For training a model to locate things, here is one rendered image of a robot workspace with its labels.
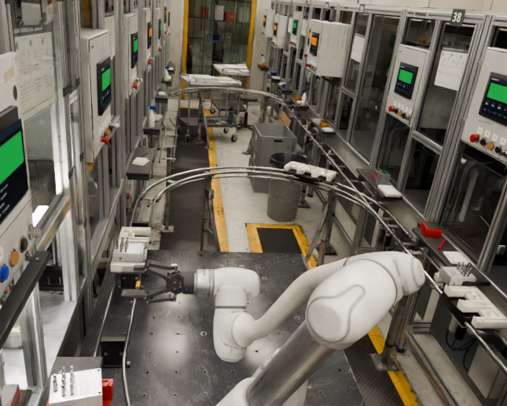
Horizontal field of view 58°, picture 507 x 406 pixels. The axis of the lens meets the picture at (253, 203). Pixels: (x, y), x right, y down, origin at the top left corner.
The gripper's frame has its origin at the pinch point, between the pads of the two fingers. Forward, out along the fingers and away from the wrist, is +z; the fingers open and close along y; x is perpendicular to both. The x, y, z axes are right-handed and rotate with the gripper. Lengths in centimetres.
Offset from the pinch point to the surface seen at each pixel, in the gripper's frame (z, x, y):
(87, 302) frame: 22, -36, -35
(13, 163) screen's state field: 18, 35, 51
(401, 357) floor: -157, -88, -112
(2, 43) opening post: 22, 23, 72
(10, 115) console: 19, 31, 60
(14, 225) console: 20, 33, 36
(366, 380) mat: -126, -67, -111
